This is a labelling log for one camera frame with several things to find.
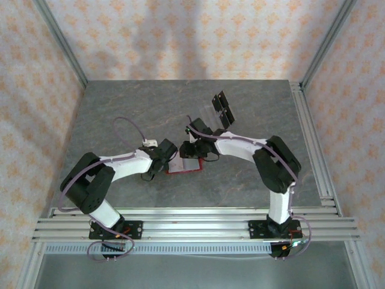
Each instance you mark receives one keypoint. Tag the red leather card holder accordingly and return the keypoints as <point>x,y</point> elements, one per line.
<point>191,167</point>

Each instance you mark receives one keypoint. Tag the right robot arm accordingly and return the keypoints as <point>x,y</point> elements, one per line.
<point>240,144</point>

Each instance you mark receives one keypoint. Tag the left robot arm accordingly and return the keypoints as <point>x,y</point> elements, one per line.
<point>123,165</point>

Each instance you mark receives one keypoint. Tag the black card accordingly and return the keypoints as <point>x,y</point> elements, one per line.
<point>216,102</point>
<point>224,99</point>
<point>230,115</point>
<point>224,119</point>

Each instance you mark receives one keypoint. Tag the black controller board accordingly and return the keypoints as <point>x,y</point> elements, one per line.
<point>284,250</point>
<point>112,248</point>

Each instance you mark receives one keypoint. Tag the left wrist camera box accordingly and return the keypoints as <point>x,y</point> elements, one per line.
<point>149,142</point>

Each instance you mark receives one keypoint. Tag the aluminium rail beam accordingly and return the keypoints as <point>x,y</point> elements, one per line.
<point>195,225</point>

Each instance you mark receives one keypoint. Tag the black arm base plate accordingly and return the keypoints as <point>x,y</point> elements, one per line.
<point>255,230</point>
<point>135,230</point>

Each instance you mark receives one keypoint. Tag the aluminium side rail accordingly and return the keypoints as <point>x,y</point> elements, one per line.
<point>303,120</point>

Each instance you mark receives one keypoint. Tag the aluminium frame post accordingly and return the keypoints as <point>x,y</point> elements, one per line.
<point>328,39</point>
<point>60,39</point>

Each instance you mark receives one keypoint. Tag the aluminium frame leg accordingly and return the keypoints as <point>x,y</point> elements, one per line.
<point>361,268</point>
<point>30,268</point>

